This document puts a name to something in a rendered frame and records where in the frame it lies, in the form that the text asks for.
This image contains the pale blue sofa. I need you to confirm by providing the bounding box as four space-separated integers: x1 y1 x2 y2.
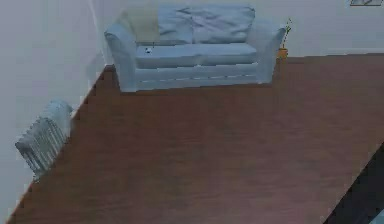
104 4 287 93

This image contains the beige throw blanket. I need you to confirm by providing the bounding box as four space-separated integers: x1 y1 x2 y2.
120 7 161 44

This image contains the house plant in orange pot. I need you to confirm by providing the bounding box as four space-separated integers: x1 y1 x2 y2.
277 18 293 60

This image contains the white ribbed radiator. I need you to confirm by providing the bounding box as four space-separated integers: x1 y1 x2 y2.
14 99 74 174

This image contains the framed wall picture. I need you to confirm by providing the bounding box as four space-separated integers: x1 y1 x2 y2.
349 0 383 7

